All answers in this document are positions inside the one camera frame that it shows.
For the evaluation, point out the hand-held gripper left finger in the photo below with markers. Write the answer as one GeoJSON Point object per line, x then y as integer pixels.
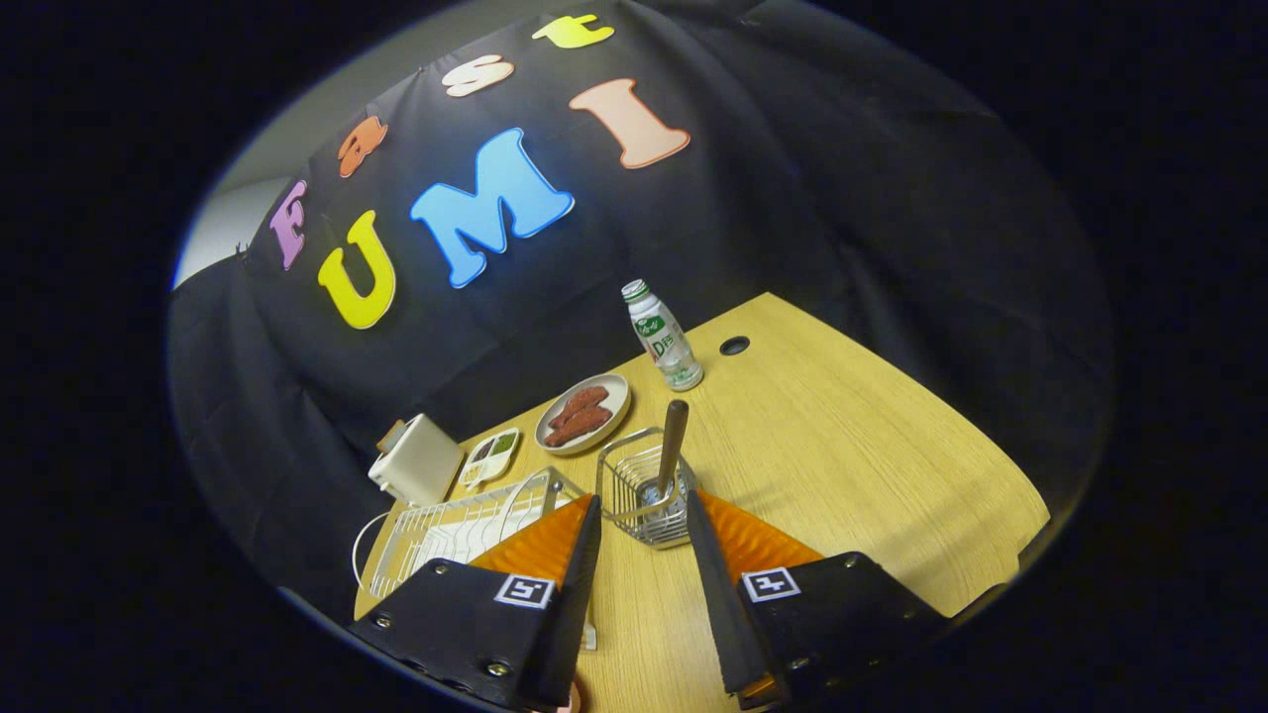
{"type": "Point", "coordinates": [580, 594]}

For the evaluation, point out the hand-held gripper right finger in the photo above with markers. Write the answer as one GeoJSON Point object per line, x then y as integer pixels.
{"type": "Point", "coordinates": [715, 594]}

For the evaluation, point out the white compartment condiment dish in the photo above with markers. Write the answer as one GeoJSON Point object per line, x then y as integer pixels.
{"type": "Point", "coordinates": [490, 458]}

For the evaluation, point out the beige plate with sausages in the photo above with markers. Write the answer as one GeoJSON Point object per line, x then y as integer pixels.
{"type": "Point", "coordinates": [614, 396]}

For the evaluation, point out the brown sausage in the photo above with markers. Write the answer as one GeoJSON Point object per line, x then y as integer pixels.
{"type": "Point", "coordinates": [580, 427]}
{"type": "Point", "coordinates": [580, 403]}

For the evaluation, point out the white toaster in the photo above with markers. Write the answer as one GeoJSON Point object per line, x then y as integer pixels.
{"type": "Point", "coordinates": [424, 463]}

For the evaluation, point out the bread slice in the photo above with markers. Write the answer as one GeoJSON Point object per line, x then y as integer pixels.
{"type": "Point", "coordinates": [389, 436]}

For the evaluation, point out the white bottle green label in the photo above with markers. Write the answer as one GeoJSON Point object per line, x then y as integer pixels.
{"type": "Point", "coordinates": [664, 337]}

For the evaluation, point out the black backdrop cloth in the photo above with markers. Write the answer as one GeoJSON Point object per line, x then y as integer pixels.
{"type": "Point", "coordinates": [792, 198]}

